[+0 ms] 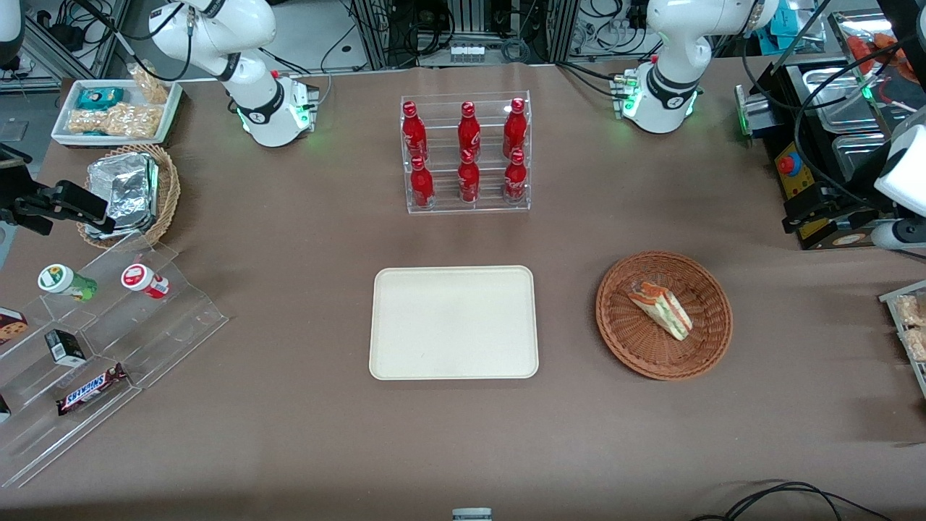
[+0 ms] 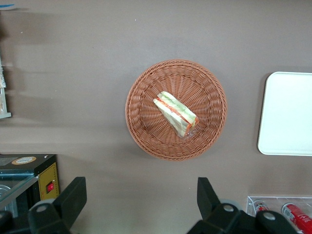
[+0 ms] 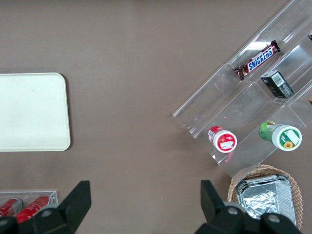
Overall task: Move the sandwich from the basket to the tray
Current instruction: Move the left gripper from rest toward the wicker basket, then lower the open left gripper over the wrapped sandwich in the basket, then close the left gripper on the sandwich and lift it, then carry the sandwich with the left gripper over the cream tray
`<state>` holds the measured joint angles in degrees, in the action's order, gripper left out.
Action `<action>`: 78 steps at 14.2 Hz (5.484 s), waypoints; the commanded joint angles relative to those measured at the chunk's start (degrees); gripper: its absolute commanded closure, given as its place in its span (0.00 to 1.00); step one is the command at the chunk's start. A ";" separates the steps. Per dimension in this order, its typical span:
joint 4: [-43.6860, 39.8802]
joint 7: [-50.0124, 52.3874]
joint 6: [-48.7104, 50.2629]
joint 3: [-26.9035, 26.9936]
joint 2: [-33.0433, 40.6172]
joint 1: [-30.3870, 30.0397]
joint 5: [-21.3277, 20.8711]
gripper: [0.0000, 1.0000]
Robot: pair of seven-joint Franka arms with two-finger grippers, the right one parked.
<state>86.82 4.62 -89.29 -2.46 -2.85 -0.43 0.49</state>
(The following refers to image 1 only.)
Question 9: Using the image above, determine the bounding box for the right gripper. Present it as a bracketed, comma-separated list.
[0, 145, 117, 237]

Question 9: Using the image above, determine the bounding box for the triangle sandwich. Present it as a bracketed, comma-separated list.
[626, 280, 693, 342]

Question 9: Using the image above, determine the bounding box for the light tan wicker basket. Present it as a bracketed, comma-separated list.
[76, 143, 181, 253]

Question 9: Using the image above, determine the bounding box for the white rectangular snack tray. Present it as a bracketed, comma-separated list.
[51, 78, 184, 148]

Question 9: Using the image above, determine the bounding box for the white tray with snacks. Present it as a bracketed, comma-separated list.
[878, 280, 926, 400]

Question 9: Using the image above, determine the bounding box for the brown round wicker basket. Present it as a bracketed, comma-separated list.
[596, 251, 734, 381]

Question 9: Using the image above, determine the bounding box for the beige plastic tray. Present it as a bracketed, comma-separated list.
[369, 266, 540, 381]

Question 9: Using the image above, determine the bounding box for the black food warmer appliance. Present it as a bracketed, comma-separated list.
[760, 58, 926, 251]

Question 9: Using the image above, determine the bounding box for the yellow emergency stop box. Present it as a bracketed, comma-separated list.
[774, 141, 812, 201]

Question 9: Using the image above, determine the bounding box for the steel pan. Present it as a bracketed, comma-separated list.
[831, 134, 896, 183]
[798, 65, 882, 137]

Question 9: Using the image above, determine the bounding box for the aluminium foil container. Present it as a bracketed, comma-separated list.
[77, 214, 157, 251]
[87, 153, 160, 231]

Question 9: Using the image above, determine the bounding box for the green snack cup white lid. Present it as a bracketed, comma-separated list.
[38, 264, 98, 302]

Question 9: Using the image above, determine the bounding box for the clear bag of nuts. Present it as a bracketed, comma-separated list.
[128, 62, 171, 106]
[67, 103, 162, 139]

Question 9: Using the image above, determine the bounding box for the red snack cup white lid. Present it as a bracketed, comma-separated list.
[121, 263, 171, 300]

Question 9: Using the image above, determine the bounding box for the teal snack packet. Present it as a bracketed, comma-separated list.
[77, 87, 126, 111]

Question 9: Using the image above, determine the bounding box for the metal device with green light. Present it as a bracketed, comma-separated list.
[734, 85, 776, 140]

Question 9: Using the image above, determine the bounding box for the cookie box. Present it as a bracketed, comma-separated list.
[0, 308, 30, 347]

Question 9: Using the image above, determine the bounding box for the small black carton box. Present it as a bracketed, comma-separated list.
[45, 329, 88, 367]

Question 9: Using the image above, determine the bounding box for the clear acrylic stepped display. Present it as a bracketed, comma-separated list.
[0, 235, 230, 490]

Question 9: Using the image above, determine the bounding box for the brown snickers bar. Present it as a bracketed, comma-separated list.
[56, 364, 129, 417]

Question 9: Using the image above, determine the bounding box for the red cola bottle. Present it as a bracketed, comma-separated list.
[402, 101, 428, 161]
[458, 101, 482, 156]
[504, 98, 528, 155]
[410, 156, 435, 211]
[458, 150, 481, 204]
[504, 148, 528, 204]

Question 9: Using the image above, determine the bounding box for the clear acrylic bottle rack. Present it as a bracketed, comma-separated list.
[400, 90, 531, 215]

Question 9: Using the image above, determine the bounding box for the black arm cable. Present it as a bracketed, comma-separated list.
[793, 33, 926, 212]

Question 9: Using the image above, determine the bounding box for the black floor cable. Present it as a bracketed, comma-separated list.
[687, 480, 895, 521]

